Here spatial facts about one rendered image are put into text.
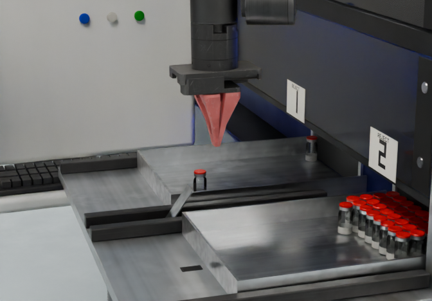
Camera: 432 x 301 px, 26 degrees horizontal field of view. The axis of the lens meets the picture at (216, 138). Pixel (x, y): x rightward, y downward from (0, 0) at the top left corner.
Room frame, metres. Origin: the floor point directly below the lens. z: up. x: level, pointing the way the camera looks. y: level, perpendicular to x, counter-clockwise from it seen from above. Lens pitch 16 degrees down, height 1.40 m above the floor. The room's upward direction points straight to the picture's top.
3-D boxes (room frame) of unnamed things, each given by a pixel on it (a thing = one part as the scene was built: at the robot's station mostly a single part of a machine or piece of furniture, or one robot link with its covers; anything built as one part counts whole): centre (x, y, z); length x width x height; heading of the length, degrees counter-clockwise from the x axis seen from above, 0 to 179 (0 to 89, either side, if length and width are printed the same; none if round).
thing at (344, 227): (1.32, -0.19, 0.90); 0.02 x 0.02 x 0.05
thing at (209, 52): (1.13, 0.00, 1.19); 0.10 x 0.07 x 0.07; 106
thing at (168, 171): (1.58, -0.05, 0.90); 0.34 x 0.26 x 0.04; 107
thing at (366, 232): (1.28, -0.23, 0.90); 0.18 x 0.02 x 0.05; 18
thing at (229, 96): (1.12, 0.01, 1.12); 0.07 x 0.07 x 0.09; 16
